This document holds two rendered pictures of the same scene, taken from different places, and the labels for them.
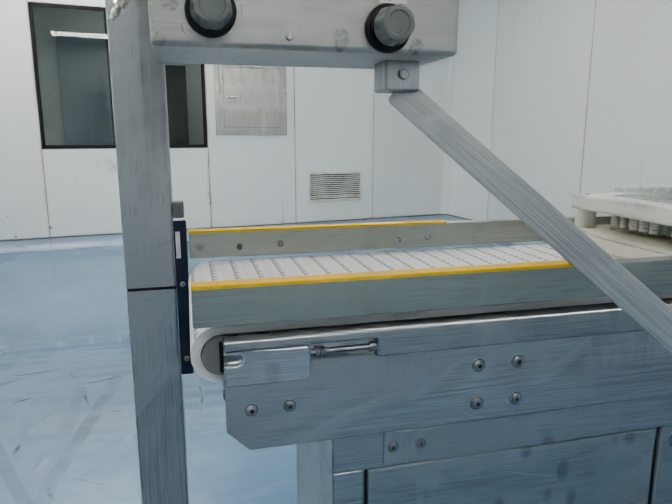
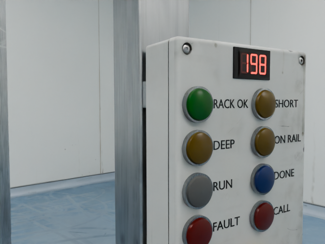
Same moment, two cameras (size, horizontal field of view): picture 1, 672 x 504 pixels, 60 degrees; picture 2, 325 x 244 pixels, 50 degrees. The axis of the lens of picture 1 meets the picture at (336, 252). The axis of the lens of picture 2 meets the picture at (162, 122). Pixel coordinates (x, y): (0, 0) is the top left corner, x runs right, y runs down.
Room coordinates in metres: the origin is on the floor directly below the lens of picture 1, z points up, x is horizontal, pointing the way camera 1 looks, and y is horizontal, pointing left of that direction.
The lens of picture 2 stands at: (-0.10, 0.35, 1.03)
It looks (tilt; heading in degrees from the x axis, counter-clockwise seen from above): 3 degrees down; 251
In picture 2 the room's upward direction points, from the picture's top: straight up
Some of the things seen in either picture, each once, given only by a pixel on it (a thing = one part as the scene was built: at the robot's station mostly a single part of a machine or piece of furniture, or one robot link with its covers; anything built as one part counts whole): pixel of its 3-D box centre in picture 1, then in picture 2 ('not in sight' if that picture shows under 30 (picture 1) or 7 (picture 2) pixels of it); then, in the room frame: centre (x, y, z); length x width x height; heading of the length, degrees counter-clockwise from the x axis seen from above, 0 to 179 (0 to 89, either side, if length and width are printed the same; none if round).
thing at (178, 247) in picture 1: (183, 299); not in sight; (0.71, 0.19, 0.77); 0.02 x 0.01 x 0.20; 104
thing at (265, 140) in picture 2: not in sight; (264, 142); (-0.30, 0.07, 0.99); 0.03 x 0.01 x 0.03; 14
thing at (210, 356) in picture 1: (214, 310); not in sight; (0.58, 0.13, 0.79); 0.27 x 0.03 x 0.03; 14
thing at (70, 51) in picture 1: (124, 80); not in sight; (5.22, 1.83, 1.43); 1.38 x 0.01 x 1.16; 112
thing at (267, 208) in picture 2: not in sight; (263, 216); (-0.30, 0.07, 0.92); 0.03 x 0.01 x 0.03; 14
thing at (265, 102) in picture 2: not in sight; (265, 104); (-0.30, 0.07, 1.03); 0.03 x 0.01 x 0.03; 14
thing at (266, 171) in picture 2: not in sight; (264, 179); (-0.30, 0.07, 0.96); 0.03 x 0.01 x 0.03; 14
